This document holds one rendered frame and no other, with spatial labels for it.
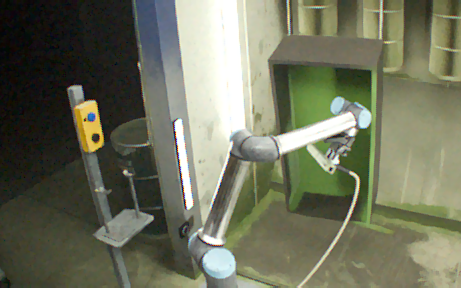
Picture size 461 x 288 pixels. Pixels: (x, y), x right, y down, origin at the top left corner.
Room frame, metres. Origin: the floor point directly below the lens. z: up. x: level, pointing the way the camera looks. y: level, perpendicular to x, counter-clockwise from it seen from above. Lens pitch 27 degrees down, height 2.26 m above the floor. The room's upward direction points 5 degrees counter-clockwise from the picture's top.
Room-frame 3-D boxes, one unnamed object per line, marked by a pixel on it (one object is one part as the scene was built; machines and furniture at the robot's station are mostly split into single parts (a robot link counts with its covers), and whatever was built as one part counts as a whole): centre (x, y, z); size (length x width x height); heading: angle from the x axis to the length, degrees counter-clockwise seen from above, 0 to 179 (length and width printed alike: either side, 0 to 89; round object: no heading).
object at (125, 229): (2.06, 0.66, 0.95); 0.26 x 0.15 x 0.32; 148
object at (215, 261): (1.60, 0.11, 0.83); 0.17 x 0.15 x 0.18; 23
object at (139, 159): (3.26, 0.70, 0.44); 0.59 x 0.58 x 0.89; 39
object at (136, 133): (3.26, 0.71, 0.86); 0.54 x 0.54 x 0.01
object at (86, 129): (2.11, 0.75, 1.42); 0.12 x 0.06 x 0.26; 148
